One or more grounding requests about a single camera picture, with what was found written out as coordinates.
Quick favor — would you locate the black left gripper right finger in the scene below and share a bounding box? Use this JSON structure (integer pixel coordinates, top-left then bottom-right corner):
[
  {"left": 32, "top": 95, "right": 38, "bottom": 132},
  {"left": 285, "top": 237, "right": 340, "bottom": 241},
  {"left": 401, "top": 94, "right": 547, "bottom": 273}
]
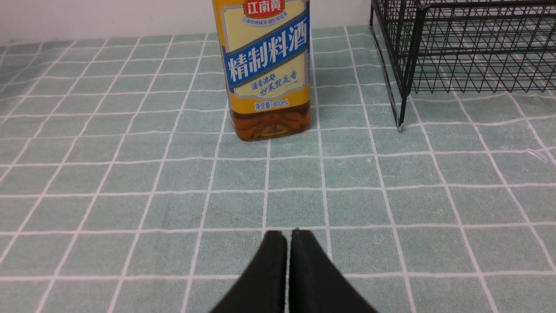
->
[{"left": 289, "top": 229, "right": 377, "bottom": 313}]

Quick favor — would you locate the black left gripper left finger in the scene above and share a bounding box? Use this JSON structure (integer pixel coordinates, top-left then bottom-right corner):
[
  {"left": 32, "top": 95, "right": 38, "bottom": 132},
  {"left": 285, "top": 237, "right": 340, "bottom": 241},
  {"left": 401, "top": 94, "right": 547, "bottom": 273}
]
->
[{"left": 211, "top": 230, "right": 288, "bottom": 313}]

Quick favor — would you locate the yellow label cooking wine bottle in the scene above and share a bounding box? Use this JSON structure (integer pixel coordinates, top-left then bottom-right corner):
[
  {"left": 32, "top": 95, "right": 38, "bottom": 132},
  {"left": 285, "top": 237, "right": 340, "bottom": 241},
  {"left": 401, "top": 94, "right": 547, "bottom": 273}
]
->
[{"left": 212, "top": 0, "right": 311, "bottom": 141}]

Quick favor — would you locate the green checkered tablecloth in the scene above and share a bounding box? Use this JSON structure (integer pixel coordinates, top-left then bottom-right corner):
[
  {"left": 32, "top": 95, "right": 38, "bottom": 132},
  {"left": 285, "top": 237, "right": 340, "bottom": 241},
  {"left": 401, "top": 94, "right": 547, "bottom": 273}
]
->
[{"left": 0, "top": 26, "right": 556, "bottom": 313}]

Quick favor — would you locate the black wire mesh rack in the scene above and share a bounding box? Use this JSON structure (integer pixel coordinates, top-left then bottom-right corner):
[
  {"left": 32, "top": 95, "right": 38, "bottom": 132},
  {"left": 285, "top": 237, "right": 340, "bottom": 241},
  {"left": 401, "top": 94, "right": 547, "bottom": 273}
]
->
[{"left": 369, "top": 0, "right": 556, "bottom": 131}]

